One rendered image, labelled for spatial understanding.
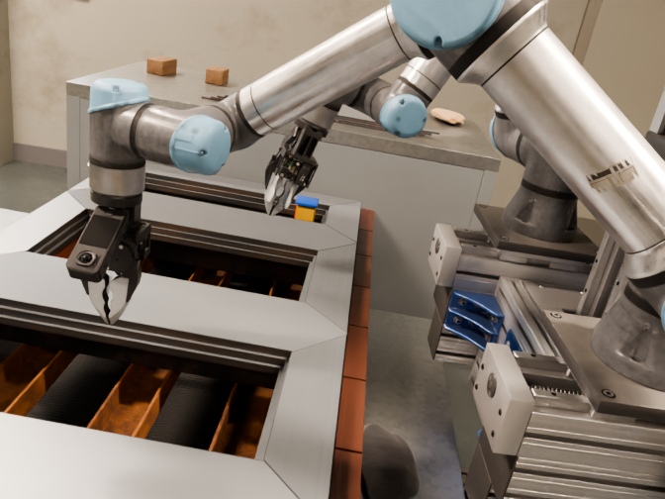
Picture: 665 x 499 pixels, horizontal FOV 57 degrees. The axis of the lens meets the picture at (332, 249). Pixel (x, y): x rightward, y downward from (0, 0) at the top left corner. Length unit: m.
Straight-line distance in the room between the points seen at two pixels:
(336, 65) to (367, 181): 1.05
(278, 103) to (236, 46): 3.29
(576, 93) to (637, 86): 3.87
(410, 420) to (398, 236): 0.80
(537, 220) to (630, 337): 0.47
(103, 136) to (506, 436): 0.66
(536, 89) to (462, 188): 1.24
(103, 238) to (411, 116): 0.55
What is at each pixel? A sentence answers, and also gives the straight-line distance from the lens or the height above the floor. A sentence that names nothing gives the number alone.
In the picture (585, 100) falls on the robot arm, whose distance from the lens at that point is 0.66.
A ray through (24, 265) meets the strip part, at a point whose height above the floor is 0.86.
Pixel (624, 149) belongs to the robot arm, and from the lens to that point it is 0.67.
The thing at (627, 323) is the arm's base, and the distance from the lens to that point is 0.87.
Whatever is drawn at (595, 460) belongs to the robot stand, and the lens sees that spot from 0.93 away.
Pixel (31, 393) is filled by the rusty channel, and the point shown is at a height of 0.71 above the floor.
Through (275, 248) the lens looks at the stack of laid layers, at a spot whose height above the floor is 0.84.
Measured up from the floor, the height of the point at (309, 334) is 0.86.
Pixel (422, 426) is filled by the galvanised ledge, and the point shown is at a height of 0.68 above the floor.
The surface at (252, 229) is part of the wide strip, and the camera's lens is 1.51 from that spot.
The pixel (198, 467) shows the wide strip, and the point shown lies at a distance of 0.83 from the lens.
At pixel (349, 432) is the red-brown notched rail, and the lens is 0.96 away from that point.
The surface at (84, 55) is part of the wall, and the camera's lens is 4.42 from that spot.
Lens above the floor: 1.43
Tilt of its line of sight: 23 degrees down
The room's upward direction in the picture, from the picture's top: 10 degrees clockwise
